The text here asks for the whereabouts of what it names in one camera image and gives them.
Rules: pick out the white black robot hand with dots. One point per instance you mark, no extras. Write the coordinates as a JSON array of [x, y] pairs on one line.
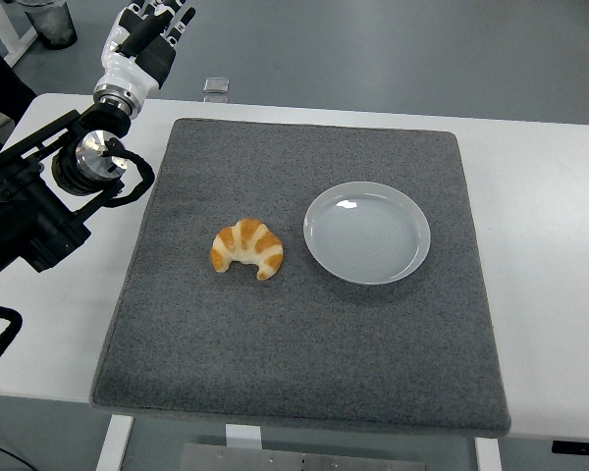
[[127, 73]]

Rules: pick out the golden croissant bread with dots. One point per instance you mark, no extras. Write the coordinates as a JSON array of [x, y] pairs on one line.
[[248, 243]]

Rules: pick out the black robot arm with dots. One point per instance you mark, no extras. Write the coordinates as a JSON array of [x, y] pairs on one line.
[[29, 216]]

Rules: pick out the grey round plate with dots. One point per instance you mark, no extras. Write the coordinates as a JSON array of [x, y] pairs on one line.
[[368, 235]]

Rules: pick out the black mesh trash bin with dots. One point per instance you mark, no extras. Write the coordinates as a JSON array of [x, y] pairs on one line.
[[54, 24]]

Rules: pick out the metal floor socket cover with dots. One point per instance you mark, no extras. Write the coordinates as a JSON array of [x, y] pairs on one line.
[[216, 84]]

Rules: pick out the black fabric object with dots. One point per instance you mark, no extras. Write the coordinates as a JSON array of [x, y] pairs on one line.
[[0, 83]]

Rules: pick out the grey felt mat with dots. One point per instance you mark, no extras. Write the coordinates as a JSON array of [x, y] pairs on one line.
[[275, 343]]

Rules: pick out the white table leg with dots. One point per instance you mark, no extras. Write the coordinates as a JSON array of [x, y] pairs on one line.
[[114, 441], [243, 436], [488, 456]]

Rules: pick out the black table control panel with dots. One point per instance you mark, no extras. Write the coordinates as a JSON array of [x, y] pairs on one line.
[[579, 447]]

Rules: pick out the white desk frame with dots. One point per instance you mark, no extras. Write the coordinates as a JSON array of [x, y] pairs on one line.
[[17, 41]]

